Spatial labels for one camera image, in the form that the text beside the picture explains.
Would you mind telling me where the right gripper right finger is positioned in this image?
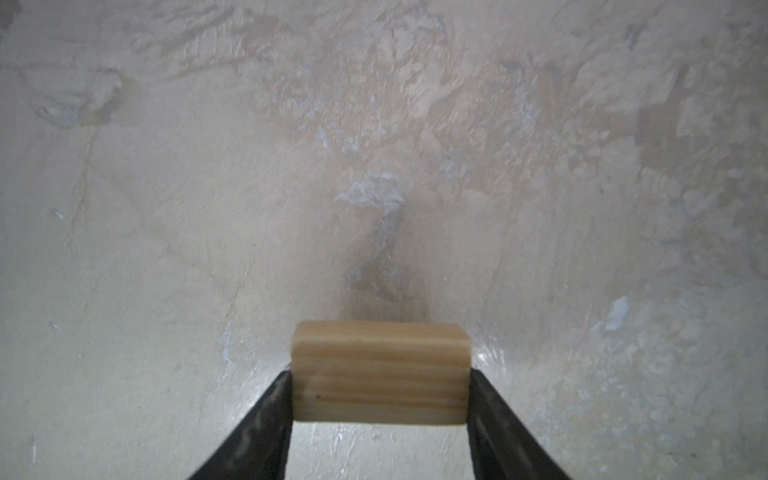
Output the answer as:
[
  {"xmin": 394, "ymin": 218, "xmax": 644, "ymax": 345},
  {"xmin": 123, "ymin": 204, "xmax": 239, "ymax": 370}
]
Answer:
[{"xmin": 467, "ymin": 369, "xmax": 570, "ymax": 480}]

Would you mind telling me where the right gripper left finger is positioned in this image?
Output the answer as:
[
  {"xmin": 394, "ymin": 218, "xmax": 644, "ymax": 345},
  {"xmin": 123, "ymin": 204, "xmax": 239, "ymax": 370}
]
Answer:
[{"xmin": 190, "ymin": 369, "xmax": 293, "ymax": 480}]

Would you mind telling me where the wood block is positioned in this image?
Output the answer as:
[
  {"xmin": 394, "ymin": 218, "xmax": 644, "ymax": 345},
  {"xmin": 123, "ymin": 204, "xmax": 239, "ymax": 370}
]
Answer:
[{"xmin": 290, "ymin": 320, "xmax": 472, "ymax": 426}]

